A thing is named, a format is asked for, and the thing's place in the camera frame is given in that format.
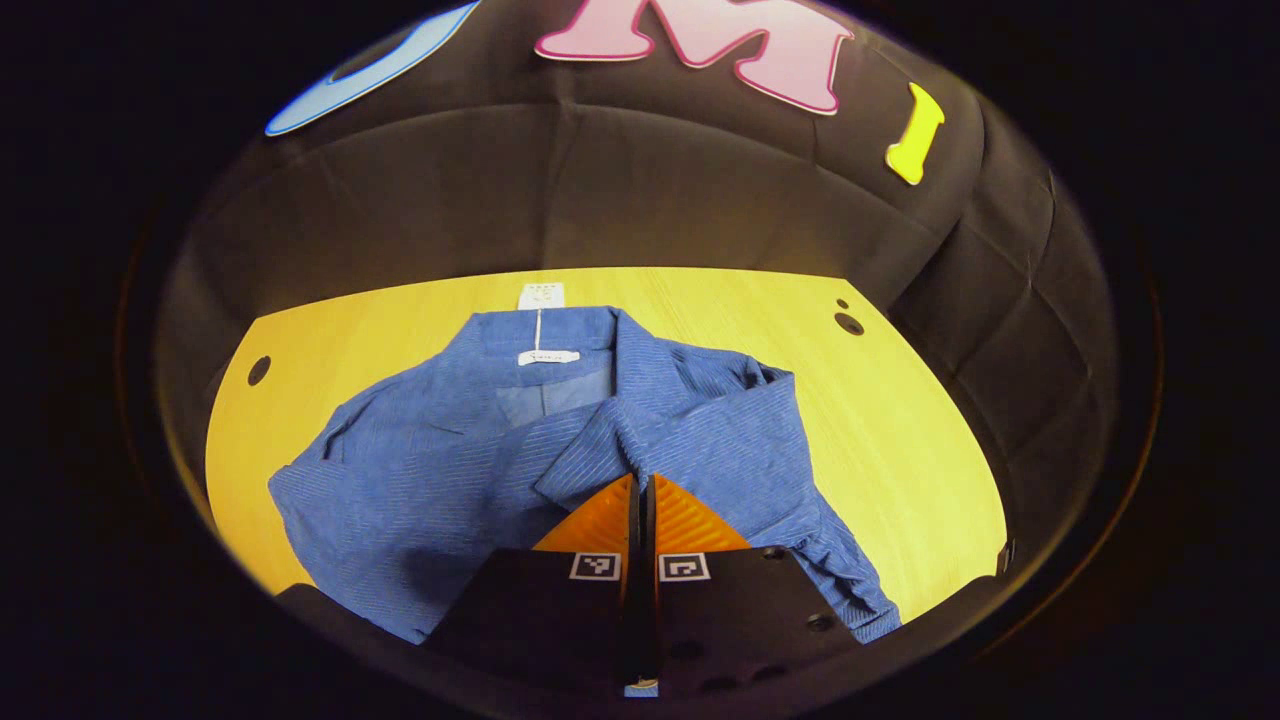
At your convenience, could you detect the blue corduroy jacket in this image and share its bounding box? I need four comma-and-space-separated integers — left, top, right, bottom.
268, 283, 903, 698

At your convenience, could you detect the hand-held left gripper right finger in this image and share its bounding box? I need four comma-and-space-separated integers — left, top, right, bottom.
644, 472, 862, 697

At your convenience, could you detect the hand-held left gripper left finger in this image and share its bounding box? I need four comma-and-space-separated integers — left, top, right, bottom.
425, 472, 642, 693

